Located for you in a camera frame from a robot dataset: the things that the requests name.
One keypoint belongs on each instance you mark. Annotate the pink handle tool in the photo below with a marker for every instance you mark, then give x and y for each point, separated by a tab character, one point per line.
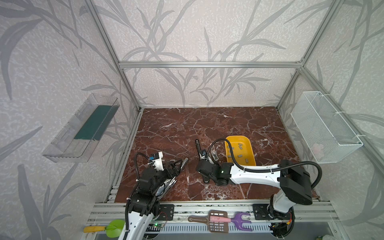
219	219

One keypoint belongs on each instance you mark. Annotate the purple plastic fork tool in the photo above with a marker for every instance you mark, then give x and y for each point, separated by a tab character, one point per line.
239	221

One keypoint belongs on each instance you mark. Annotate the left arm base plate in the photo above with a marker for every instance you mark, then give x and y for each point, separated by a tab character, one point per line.
165	212

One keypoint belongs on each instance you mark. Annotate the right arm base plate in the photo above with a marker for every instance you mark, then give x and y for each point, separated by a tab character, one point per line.
262	212

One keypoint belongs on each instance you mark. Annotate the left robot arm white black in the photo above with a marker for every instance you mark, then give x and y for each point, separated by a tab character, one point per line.
144	203

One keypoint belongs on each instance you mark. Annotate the clear plastic wall bin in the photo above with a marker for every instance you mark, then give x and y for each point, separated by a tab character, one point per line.
79	138

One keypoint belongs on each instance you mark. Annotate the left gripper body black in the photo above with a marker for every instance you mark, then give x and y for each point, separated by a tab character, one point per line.
173	169

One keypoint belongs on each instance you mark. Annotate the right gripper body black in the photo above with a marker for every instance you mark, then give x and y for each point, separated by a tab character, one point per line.
205	157

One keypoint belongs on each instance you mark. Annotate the green yellow scoop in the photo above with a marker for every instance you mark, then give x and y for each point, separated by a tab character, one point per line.
113	229

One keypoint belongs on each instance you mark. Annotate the yellow plastic tray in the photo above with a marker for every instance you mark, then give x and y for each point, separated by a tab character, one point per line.
242	150

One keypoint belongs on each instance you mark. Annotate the small circuit board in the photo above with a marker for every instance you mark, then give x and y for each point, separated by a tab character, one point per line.
155	227

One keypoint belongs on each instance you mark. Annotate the white wire mesh basket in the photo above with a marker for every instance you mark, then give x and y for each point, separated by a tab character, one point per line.
327	134

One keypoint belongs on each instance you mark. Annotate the brown slotted spatula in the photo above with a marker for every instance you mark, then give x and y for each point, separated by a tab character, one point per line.
212	227

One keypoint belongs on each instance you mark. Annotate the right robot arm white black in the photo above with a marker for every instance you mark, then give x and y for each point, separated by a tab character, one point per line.
293	182

